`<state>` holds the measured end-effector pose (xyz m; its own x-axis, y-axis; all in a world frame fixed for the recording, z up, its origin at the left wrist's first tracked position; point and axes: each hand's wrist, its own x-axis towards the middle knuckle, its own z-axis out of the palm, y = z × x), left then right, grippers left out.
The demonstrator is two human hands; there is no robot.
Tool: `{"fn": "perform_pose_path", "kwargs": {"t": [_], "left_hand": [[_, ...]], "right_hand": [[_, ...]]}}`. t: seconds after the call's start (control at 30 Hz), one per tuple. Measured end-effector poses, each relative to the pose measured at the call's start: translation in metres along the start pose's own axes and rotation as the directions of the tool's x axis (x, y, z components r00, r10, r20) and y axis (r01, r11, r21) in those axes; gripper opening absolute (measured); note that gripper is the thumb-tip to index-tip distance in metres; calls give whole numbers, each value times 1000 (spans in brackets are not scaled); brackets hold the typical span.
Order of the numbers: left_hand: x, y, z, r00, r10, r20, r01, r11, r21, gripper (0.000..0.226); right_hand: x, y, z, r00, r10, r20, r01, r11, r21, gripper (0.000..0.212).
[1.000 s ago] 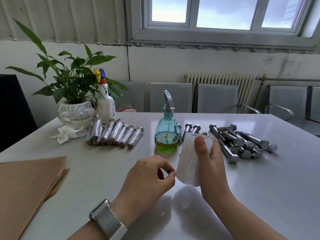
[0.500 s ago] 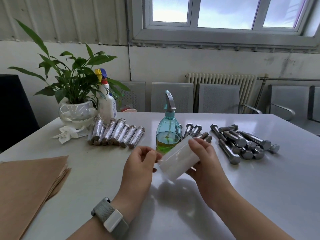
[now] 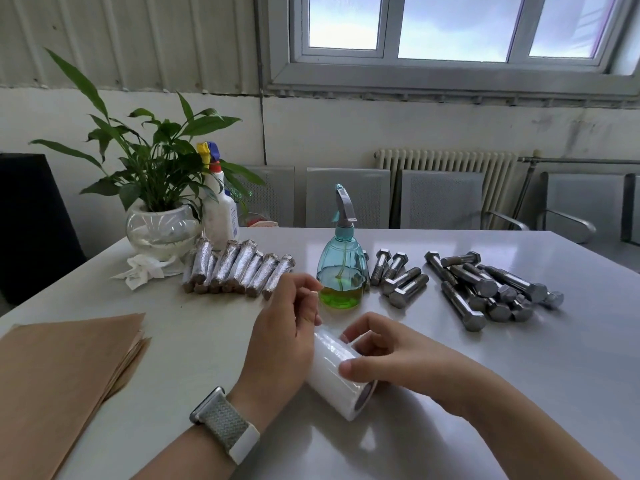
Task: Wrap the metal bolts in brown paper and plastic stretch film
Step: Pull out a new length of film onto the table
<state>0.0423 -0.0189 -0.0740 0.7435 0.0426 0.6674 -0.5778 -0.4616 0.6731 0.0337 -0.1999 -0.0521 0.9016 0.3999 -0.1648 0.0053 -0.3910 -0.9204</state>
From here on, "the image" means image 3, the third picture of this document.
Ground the person's right hand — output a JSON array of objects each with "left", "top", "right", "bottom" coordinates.
[{"left": 339, "top": 312, "right": 496, "bottom": 421}]

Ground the person's left hand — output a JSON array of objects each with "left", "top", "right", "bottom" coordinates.
[{"left": 227, "top": 273, "right": 325, "bottom": 431}]

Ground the white cling film roll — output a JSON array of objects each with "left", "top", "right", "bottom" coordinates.
[{"left": 305, "top": 328, "right": 379, "bottom": 422}]

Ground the pile of steel bolts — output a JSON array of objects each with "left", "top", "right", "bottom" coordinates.
[{"left": 362, "top": 248, "right": 565, "bottom": 332}]

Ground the row of bolts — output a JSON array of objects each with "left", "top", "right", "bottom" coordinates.
[{"left": 181, "top": 238, "right": 296, "bottom": 301}]

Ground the stack of brown paper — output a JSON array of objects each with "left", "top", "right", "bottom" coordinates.
[{"left": 0, "top": 313, "right": 151, "bottom": 480}]

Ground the person's left forearm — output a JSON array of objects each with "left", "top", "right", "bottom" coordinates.
[{"left": 132, "top": 419, "right": 236, "bottom": 480}]

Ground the smartwatch with grey band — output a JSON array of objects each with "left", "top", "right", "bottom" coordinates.
[{"left": 189, "top": 386, "right": 262, "bottom": 467}]

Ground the teal spray bottle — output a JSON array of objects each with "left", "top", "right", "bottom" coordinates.
[{"left": 316, "top": 183, "right": 370, "bottom": 311}]

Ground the white spray bottle colourful nozzle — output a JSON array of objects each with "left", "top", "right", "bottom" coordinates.
[{"left": 196, "top": 141, "right": 239, "bottom": 251}]

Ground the crumpled white tissue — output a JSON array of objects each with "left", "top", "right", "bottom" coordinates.
[{"left": 111, "top": 253, "right": 186, "bottom": 291}]

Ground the grey metal chair with armrest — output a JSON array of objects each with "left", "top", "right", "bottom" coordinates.
[{"left": 399, "top": 169, "right": 530, "bottom": 231}]

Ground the clear glass plant pot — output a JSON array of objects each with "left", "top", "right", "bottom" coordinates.
[{"left": 125, "top": 202, "right": 202, "bottom": 261}]

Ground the green leafy plant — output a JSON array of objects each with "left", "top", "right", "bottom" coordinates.
[{"left": 29, "top": 48, "right": 266, "bottom": 213}]

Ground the grey metal bench seat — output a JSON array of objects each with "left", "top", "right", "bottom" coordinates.
[
  {"left": 621, "top": 173, "right": 640, "bottom": 273},
  {"left": 537, "top": 171, "right": 626, "bottom": 244}
]

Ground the white framed window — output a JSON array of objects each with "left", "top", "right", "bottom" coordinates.
[{"left": 262, "top": 0, "right": 640, "bottom": 103}]

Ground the white wall radiator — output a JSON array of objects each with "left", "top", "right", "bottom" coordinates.
[{"left": 375, "top": 148, "right": 519, "bottom": 229}]

